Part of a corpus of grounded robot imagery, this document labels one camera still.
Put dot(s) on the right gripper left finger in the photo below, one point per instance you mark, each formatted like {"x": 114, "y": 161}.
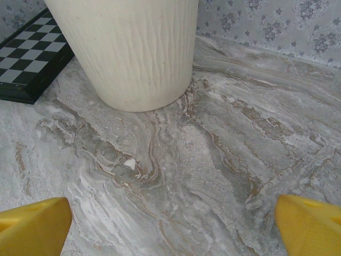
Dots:
{"x": 32, "y": 229}

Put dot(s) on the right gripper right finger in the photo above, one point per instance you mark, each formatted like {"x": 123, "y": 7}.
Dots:
{"x": 311, "y": 229}

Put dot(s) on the black grey checkerboard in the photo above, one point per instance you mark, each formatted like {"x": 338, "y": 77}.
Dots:
{"x": 29, "y": 58}

